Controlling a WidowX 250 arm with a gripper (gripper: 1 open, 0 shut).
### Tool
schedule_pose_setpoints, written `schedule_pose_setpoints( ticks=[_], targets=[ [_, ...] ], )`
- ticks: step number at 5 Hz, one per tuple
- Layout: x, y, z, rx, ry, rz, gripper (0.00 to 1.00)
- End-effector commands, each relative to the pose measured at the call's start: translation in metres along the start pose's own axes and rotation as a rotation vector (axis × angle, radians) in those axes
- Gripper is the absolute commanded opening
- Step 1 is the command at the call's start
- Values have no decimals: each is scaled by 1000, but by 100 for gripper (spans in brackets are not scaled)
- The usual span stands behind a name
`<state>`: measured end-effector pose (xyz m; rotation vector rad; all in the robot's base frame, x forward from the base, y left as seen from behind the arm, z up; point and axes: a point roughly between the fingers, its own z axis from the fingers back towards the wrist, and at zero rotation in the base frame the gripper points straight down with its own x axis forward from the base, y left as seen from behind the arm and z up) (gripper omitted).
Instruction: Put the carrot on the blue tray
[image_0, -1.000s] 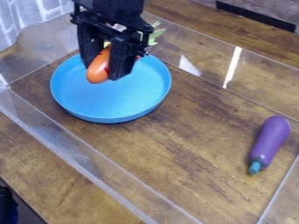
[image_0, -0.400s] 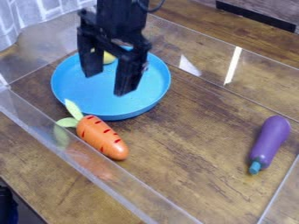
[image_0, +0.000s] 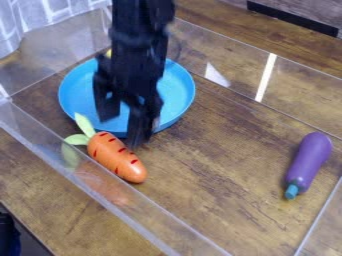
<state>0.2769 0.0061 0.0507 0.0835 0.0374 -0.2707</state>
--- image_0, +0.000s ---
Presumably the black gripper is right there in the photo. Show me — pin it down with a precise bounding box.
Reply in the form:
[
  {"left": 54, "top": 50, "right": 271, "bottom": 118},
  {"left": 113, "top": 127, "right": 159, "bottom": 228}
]
[{"left": 92, "top": 33, "right": 168, "bottom": 148}]

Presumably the blue round tray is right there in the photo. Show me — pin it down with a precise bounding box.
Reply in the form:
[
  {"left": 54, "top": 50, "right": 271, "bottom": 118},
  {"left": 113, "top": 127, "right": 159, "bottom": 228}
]
[{"left": 57, "top": 59, "right": 196, "bottom": 138}]

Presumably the orange toy carrot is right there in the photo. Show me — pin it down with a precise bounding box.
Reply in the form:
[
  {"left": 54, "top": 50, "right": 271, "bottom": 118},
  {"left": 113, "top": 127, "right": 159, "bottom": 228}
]
[{"left": 64, "top": 113, "right": 146, "bottom": 184}]

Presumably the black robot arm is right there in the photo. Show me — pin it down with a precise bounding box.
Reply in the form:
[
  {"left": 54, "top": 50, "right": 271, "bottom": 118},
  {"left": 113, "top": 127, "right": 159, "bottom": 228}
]
[{"left": 92, "top": 0, "right": 175, "bottom": 148}]

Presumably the yellow toy lemon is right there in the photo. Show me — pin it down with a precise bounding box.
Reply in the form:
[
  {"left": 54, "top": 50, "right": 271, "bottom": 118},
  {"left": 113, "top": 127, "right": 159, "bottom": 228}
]
[{"left": 105, "top": 49, "right": 112, "bottom": 58}]

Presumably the white curtain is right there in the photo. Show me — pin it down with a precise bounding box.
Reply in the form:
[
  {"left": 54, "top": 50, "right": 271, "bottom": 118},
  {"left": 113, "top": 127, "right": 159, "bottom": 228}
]
[{"left": 0, "top": 0, "right": 110, "bottom": 59}]

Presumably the purple toy eggplant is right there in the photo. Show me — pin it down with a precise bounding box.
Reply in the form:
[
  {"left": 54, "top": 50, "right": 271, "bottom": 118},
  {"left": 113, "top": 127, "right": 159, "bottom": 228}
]
[{"left": 284, "top": 132, "right": 332, "bottom": 199}]

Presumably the clear acrylic enclosure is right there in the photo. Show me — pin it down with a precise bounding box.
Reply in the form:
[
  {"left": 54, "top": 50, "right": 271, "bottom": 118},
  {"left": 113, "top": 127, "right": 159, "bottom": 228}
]
[{"left": 0, "top": 0, "right": 342, "bottom": 256}]

